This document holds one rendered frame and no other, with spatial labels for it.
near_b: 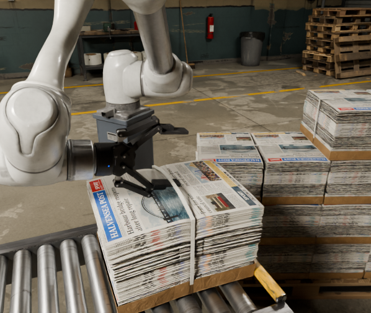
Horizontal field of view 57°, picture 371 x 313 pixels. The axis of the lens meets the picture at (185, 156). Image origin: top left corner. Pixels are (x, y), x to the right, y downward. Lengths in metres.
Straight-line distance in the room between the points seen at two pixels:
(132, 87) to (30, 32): 6.37
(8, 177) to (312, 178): 1.27
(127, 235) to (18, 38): 7.22
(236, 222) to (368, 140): 0.96
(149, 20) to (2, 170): 0.64
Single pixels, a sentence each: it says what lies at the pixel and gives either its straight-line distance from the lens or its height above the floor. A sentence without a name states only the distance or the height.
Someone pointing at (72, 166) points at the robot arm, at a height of 1.17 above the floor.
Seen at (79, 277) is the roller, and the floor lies 0.79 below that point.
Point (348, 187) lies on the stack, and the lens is 1.73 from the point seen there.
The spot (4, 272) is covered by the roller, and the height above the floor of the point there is 0.79.
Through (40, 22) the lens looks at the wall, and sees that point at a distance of 7.78.
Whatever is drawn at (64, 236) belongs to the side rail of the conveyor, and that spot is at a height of 0.80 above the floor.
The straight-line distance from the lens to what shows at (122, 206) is 0.83.
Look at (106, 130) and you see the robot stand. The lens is 1.61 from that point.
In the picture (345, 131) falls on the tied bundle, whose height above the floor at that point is 0.97.
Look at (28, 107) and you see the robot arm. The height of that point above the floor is 1.33.
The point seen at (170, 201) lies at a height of 1.03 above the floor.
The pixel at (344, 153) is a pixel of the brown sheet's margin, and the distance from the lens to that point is 1.63.
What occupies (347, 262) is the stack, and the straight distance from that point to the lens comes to 2.01.
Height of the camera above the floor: 1.48
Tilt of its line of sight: 25 degrees down
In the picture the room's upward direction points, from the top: straight up
